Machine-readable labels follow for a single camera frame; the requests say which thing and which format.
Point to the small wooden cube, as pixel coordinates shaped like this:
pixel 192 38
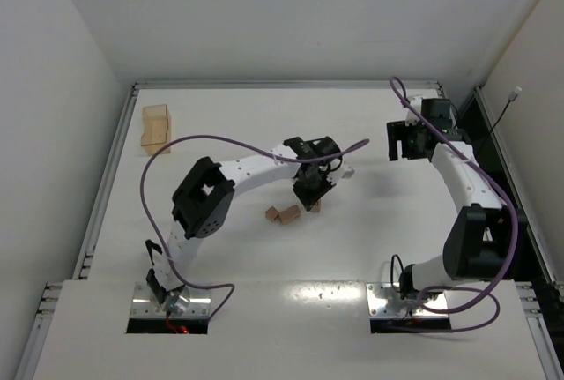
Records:
pixel 272 214

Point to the wooden block stack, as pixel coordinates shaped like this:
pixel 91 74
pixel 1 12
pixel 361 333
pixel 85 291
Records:
pixel 289 215

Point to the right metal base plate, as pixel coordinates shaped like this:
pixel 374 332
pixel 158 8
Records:
pixel 385 304

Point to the amber transparent plastic container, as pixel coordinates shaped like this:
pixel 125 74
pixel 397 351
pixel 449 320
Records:
pixel 157 128

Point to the metal base plate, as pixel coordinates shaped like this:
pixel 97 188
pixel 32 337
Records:
pixel 186 304
pixel 385 304

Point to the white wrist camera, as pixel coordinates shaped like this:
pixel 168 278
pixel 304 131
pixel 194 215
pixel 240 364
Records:
pixel 415 102
pixel 345 171

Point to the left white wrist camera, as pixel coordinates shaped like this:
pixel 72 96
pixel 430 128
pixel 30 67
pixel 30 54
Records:
pixel 345 171

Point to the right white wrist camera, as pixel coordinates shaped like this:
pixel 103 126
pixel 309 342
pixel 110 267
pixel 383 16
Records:
pixel 415 102

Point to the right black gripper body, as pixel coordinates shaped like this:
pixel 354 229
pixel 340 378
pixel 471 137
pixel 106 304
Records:
pixel 397 139

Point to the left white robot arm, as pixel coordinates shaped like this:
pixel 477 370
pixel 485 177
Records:
pixel 203 199

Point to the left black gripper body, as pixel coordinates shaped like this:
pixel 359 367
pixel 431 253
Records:
pixel 313 192

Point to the wooden block letter D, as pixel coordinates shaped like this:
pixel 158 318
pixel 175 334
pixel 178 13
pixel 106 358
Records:
pixel 316 207

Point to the black wall cable white plug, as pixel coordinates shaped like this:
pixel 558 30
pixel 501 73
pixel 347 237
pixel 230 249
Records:
pixel 511 98

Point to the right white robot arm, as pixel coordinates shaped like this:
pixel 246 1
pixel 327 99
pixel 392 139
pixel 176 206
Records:
pixel 487 237

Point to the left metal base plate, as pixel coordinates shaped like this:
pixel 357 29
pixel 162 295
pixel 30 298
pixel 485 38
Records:
pixel 186 304

